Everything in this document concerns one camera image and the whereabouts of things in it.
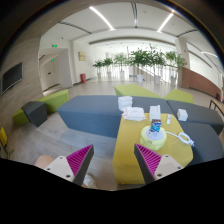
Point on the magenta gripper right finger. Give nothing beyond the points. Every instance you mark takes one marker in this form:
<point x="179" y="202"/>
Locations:
<point x="153" y="165"/>

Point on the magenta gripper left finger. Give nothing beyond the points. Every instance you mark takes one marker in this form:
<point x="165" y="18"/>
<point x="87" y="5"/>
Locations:
<point x="73" y="167"/>

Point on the round yellow-white power socket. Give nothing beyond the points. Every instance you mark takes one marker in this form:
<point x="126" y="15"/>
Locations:
<point x="152" y="140"/>

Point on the white remote control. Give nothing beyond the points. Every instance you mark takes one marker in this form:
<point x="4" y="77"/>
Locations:
<point x="169" y="117"/>

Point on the large grey bench sofa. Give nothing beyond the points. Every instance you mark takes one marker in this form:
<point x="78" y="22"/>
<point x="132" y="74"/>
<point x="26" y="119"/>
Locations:
<point x="95" y="114"/>

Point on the white upright box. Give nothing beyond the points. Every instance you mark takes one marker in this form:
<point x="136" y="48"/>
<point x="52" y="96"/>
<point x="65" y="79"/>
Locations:
<point x="155" y="112"/>

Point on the small white cube box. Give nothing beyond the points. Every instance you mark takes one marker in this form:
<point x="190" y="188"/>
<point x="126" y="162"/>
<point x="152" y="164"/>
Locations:
<point x="182" y="115"/>

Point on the white folded cloth stack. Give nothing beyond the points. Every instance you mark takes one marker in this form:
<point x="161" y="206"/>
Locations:
<point x="125" y="101"/>

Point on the green bench sofa left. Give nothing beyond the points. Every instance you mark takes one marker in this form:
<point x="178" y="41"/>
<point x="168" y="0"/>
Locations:
<point x="53" y="102"/>

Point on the green bench sofa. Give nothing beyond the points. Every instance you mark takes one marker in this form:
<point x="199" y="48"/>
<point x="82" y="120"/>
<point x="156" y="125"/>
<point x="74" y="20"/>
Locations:
<point x="53" y="102"/>
<point x="134" y="90"/>

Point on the grey sofa right section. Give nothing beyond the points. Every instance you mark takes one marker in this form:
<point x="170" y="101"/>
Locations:
<point x="203" y="126"/>

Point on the dark grey ottoman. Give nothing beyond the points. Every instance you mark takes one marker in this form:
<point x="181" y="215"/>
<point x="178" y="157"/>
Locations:
<point x="36" y="112"/>

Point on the green bench sofa far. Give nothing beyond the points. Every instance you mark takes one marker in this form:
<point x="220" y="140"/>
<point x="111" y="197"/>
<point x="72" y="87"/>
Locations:
<point x="134" y="90"/>

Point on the yellow chair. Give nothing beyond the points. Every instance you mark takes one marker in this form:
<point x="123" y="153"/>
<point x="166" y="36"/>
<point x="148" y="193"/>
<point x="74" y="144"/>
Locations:
<point x="4" y="142"/>

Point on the red bin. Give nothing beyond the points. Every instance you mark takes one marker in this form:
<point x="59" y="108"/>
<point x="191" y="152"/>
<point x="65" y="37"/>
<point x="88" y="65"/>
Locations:
<point x="83" y="78"/>

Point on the potted plant left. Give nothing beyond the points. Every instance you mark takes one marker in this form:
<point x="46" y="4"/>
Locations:
<point x="98" y="65"/>

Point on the potted plant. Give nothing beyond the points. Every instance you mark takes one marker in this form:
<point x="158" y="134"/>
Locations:
<point x="157" y="62"/>
<point x="98" y="65"/>
<point x="139" y="58"/>

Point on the potted plant right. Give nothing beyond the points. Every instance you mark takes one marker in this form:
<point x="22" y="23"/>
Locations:
<point x="157" y="62"/>

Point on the potted plant centre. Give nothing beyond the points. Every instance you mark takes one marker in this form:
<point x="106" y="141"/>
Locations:
<point x="139" y="58"/>

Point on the black chair frame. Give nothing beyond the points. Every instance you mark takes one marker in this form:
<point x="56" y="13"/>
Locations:
<point x="216" y="105"/>

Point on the wall notice board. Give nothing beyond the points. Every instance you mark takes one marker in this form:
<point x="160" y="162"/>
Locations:
<point x="82" y="56"/>

